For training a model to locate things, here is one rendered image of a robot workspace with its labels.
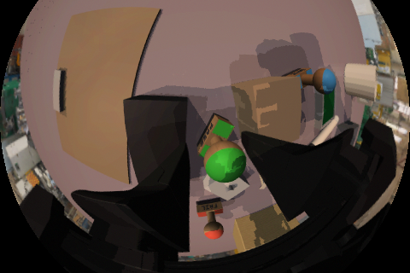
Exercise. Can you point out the beige mug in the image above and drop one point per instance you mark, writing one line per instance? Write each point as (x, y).
(361, 81)

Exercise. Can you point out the beige taped card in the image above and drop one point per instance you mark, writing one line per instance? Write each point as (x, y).
(263, 183)

